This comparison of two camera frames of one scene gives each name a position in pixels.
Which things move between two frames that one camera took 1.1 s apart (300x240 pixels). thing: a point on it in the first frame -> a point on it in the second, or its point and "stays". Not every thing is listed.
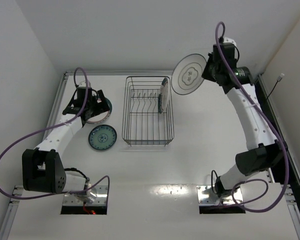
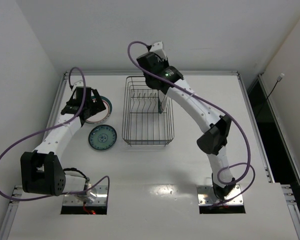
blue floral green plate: x=102 y=137 stays
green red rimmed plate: x=163 y=97 stays
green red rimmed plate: x=103 y=117 stays
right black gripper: x=209 y=68 -> x=161 y=104
